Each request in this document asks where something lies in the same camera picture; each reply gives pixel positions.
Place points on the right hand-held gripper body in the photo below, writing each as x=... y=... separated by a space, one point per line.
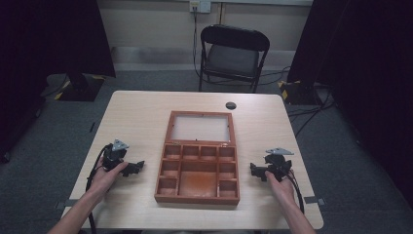
x=279 y=164

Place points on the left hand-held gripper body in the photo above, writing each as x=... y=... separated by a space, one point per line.
x=114 y=157

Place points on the wooden compartment box with lid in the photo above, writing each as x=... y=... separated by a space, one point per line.
x=198 y=183

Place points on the person's left hand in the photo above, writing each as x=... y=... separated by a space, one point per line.
x=102 y=180

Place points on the person's right hand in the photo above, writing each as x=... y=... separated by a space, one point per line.
x=283 y=190

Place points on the grey tape strip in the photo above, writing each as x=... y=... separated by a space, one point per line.
x=69 y=203
x=314 y=200

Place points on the black yellow-striped stand base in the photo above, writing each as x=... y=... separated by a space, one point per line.
x=82 y=87
x=298 y=92

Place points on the black folding chair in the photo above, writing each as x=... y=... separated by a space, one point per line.
x=232 y=60

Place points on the dark curtain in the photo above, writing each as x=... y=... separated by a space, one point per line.
x=367 y=65
x=48 y=48

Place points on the white wall outlet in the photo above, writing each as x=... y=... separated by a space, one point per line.
x=200 y=5

